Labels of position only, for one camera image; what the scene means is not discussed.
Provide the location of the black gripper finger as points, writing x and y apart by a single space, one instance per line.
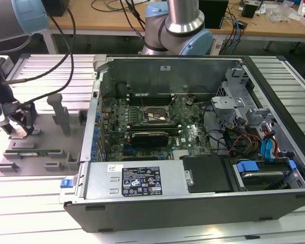
8 128
30 117

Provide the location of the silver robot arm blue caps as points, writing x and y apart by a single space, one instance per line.
178 15

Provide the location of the CPU socket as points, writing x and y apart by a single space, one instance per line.
155 115

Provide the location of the green RAM stick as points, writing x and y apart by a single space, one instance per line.
40 152

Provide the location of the grey parts rack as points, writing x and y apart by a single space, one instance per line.
48 152

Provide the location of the blue card retention clip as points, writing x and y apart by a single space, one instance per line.
93 153
96 132
99 117

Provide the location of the blue plastic release latch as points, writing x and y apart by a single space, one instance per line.
65 183

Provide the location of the silver power supply unit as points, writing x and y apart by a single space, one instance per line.
101 178

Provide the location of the black cylinder part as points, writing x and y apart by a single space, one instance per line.
122 90

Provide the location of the large black box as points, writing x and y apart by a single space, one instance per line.
59 6

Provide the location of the black graphics card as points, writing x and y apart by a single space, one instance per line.
150 139

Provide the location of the black RAM slot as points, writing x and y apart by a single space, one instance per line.
152 125
152 96
155 130
152 102

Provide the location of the white sticker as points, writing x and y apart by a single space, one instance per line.
165 67

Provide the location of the silver chipset heatsink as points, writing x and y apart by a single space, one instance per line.
181 153

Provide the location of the coin battery holder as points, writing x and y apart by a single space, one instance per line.
189 101

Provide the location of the green motherboard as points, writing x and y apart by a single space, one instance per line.
193 142

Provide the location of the black open PC case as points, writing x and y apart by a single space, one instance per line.
167 216

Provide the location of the black plastic shroud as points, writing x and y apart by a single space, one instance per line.
208 175

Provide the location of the silver metal drive cage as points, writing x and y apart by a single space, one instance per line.
227 104

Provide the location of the small black adapter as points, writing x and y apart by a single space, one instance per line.
242 24

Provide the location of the hard disk in blue carrier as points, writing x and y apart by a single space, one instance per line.
261 178

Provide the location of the small black cube device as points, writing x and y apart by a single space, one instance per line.
249 11

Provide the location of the clear plastic wrapping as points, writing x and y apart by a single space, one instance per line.
282 12

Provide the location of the wooden desk white frame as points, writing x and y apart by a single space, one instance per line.
91 23

